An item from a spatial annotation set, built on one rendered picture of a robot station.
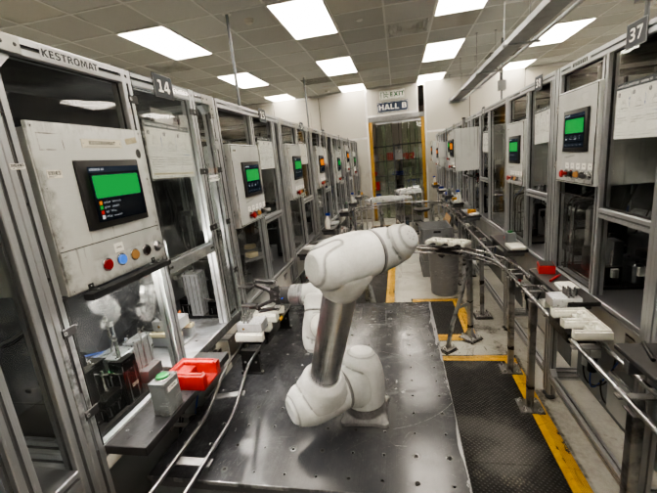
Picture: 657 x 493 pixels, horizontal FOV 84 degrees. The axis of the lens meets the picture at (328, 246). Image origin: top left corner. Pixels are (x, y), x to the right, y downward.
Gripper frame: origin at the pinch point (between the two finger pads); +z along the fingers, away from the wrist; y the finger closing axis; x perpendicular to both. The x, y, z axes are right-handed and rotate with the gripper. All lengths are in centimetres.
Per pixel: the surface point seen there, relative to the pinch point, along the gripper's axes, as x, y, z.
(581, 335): -12, -25, -138
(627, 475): 19, -63, -141
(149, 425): 55, -21, 13
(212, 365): 27.2, -17.2, 4.9
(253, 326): -13.0, -20.6, 4.8
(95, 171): 47, 57, 18
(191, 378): 37.0, -16.3, 7.9
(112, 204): 43, 47, 18
